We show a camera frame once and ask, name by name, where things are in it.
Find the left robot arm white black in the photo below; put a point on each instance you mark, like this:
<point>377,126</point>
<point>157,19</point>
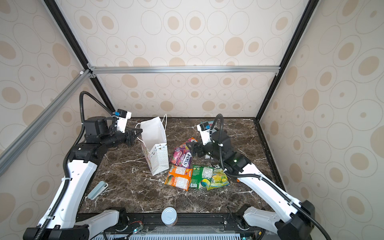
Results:
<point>97,136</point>

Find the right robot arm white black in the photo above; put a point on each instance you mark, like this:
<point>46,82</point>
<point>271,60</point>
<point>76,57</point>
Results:
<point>261,183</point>

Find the left diagonal aluminium rail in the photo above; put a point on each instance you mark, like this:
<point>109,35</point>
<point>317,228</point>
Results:
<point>26,137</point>

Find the orange red Fox's packet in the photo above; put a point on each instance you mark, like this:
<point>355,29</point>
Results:
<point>190,140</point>

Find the yellow green Fox's packet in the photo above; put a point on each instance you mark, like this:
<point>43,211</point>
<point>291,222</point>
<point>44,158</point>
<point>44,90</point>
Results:
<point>218,180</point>

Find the right black frame post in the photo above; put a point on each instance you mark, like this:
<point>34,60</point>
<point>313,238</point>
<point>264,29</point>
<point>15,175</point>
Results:
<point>299,31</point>

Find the horizontal aluminium rail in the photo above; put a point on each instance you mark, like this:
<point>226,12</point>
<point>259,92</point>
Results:
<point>182,70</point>

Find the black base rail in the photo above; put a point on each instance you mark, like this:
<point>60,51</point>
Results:
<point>190,226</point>

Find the black frame post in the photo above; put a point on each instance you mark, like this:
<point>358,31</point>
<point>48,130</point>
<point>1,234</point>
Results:
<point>299,31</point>
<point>54,10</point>

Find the left black frame post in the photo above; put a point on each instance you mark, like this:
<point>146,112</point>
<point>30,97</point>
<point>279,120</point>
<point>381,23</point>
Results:
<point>54,10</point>

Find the green candy packet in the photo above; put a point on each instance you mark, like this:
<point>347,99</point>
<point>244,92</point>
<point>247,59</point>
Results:
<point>201,177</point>

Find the light green plastic piece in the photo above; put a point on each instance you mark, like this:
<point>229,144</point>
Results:
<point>97,190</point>

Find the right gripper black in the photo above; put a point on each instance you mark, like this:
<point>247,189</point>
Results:
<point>199,146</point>

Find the orange candy packet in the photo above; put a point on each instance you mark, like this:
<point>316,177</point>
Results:
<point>179,177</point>

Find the white round cap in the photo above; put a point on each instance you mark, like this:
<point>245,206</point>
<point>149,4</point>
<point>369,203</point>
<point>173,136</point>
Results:
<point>169,216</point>

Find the pink Fox's berries packet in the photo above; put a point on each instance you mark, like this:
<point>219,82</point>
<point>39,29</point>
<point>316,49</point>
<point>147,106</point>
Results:
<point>181,157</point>

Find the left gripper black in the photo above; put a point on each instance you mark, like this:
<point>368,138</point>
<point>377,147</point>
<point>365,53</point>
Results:
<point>129,131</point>

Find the white paper bag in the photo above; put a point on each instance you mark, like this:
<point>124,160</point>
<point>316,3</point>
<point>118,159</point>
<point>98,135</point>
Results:
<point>154,144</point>

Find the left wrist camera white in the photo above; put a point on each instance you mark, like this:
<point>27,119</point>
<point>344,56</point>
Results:
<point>122,117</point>

